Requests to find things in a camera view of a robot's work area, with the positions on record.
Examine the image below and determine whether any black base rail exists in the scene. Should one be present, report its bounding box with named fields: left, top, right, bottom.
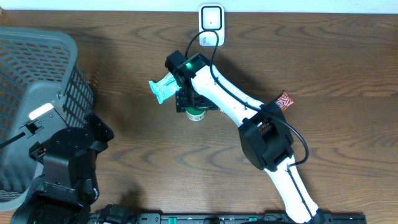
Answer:
left=90, top=212, right=368, bottom=224

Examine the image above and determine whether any teal snack packet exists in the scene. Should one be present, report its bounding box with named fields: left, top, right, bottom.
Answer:
left=149, top=72, right=180, bottom=104

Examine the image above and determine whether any green lid jar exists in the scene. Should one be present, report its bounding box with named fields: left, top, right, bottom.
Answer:
left=185, top=108, right=206, bottom=121

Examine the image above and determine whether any red chocolate bar wrapper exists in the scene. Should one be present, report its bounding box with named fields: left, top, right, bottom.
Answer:
left=257, top=91, right=294, bottom=131

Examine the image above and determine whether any grey plastic shopping basket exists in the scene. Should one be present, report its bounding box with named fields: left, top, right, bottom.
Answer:
left=1, top=27, right=94, bottom=212

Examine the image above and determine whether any white barcode scanner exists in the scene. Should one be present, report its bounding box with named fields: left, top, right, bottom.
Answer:
left=198, top=4, right=225, bottom=47

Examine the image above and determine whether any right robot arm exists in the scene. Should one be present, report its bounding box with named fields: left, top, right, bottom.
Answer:
left=165, top=50, right=328, bottom=223

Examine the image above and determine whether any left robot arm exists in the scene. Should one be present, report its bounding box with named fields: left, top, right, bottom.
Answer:
left=11, top=110, right=137, bottom=224

